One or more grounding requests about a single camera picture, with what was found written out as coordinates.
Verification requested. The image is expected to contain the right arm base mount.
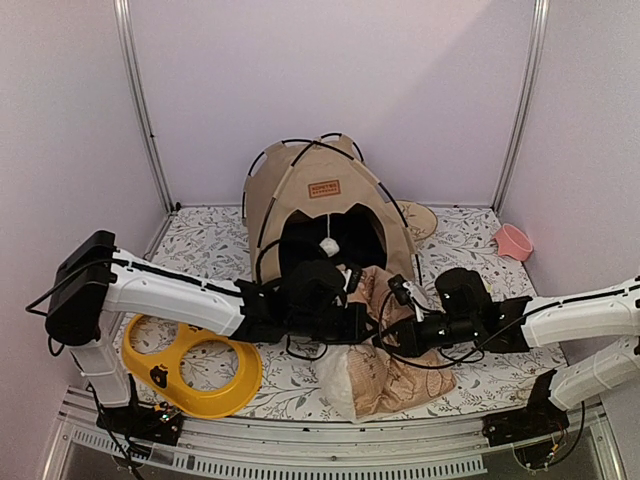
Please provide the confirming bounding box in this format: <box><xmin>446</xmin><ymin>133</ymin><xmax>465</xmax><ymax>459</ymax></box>
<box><xmin>482</xmin><ymin>370</ymin><xmax>569</xmax><ymax>446</ymax></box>

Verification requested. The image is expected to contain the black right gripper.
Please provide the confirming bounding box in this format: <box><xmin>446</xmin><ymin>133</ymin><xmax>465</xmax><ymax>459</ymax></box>
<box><xmin>372</xmin><ymin>315</ymin><xmax>478</xmax><ymax>361</ymax></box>

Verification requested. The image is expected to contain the white pompom toy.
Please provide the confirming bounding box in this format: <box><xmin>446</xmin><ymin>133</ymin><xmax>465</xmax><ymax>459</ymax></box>
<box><xmin>320</xmin><ymin>214</ymin><xmax>340</xmax><ymax>257</ymax></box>

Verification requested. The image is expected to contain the aluminium frame post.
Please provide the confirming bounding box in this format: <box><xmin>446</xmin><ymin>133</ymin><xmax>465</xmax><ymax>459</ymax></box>
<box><xmin>491</xmin><ymin>0</ymin><xmax>550</xmax><ymax>216</ymax></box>
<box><xmin>113</xmin><ymin>0</ymin><xmax>173</xmax><ymax>213</ymax></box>

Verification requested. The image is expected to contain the beige fabric pet tent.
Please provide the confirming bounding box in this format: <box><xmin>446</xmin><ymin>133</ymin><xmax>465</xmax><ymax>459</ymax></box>
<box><xmin>241</xmin><ymin>132</ymin><xmax>422</xmax><ymax>281</ymax></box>

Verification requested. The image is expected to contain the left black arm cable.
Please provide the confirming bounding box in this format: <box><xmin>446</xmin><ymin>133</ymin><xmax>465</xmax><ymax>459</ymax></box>
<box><xmin>254</xmin><ymin>238</ymin><xmax>331</xmax><ymax>361</ymax></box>

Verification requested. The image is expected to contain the floral patterned table mat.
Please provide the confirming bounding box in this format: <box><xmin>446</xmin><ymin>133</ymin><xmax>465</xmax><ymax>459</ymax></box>
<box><xmin>151</xmin><ymin>207</ymin><xmax>566</xmax><ymax>422</ymax></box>

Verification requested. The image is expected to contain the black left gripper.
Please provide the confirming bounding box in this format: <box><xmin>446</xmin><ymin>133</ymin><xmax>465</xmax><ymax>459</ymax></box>
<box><xmin>288</xmin><ymin>300</ymin><xmax>380</xmax><ymax>345</ymax></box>

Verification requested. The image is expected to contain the right aluminium frame post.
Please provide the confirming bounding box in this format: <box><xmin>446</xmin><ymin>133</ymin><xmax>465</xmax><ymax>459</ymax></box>
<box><xmin>491</xmin><ymin>0</ymin><xmax>550</xmax><ymax>216</ymax></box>

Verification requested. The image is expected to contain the left aluminium frame post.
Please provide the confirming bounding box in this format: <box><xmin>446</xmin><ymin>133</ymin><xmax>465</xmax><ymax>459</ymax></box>
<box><xmin>113</xmin><ymin>0</ymin><xmax>173</xmax><ymax>213</ymax></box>

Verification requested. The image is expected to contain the yellow double bowl holder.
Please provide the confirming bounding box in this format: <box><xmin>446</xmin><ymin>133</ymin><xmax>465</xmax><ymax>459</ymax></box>
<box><xmin>121</xmin><ymin>315</ymin><xmax>262</xmax><ymax>419</ymax></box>

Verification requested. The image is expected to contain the white fluffy cushion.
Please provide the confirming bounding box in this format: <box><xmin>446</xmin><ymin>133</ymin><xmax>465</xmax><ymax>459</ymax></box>
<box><xmin>313</xmin><ymin>266</ymin><xmax>456</xmax><ymax>423</ymax></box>

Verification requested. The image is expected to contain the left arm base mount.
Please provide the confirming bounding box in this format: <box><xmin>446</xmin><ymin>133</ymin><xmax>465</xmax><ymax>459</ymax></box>
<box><xmin>96</xmin><ymin>374</ymin><xmax>184</xmax><ymax>446</ymax></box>

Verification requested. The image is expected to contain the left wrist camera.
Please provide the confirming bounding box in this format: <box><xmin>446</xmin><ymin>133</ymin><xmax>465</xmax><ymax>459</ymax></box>
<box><xmin>340</xmin><ymin>266</ymin><xmax>363</xmax><ymax>306</ymax></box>

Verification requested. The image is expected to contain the aluminium front rail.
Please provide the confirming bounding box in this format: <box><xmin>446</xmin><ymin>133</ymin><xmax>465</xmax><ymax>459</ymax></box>
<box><xmin>39</xmin><ymin>394</ymin><xmax>626</xmax><ymax>480</ymax></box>

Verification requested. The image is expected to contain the pink plastic bowl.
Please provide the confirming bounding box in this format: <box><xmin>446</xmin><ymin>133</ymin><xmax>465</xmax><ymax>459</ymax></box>
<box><xmin>493</xmin><ymin>224</ymin><xmax>534</xmax><ymax>262</ymax></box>

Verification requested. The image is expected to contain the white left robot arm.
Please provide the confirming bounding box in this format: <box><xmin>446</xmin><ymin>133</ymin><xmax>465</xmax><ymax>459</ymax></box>
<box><xmin>25</xmin><ymin>230</ymin><xmax>370</xmax><ymax>434</ymax></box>

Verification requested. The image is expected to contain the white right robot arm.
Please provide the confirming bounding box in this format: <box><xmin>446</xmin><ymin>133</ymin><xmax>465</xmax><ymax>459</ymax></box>
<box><xmin>379</xmin><ymin>268</ymin><xmax>639</xmax><ymax>436</ymax></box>

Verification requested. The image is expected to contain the black tent pole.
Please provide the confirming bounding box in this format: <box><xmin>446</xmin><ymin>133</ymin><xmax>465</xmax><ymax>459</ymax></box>
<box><xmin>241</xmin><ymin>132</ymin><xmax>366</xmax><ymax>225</ymax></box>
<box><xmin>245</xmin><ymin>156</ymin><xmax>422</xmax><ymax>281</ymax></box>

